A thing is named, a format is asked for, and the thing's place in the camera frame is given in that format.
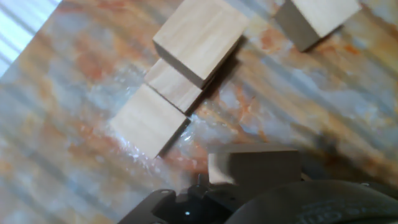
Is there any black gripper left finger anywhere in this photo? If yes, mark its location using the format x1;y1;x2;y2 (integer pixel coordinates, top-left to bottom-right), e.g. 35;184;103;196
118;174;246;224

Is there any plain wooden cube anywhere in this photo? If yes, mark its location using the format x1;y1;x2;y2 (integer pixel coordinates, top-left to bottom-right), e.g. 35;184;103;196
109;83;192;159
144;58;203;114
152;0;250;90
275;0;363;52
207;143;302;194

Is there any orange grey marble mat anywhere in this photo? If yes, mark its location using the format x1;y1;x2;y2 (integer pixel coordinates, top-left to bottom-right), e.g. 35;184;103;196
0;0;398;224

